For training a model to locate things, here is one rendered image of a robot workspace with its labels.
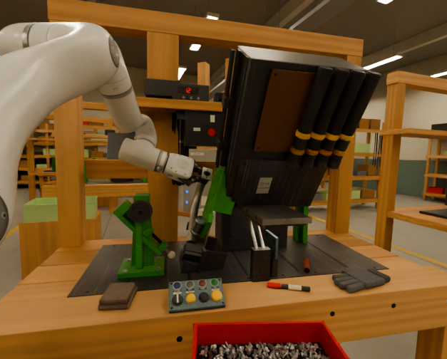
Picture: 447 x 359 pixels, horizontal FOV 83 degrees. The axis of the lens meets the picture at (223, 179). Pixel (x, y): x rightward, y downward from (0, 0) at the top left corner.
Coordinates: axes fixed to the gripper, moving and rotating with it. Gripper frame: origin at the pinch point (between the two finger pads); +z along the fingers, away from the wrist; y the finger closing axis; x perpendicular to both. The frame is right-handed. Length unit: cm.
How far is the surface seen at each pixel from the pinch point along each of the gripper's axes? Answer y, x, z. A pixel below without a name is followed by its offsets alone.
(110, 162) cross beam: 17, 32, -38
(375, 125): 479, 143, 460
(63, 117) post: 21, 17, -60
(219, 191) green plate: -10.3, -6.8, 5.0
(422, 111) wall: 714, 124, 754
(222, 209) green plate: -14.3, -3.1, 8.1
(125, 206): -18.8, 5.9, -23.5
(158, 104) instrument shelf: 25.0, -5.3, -25.2
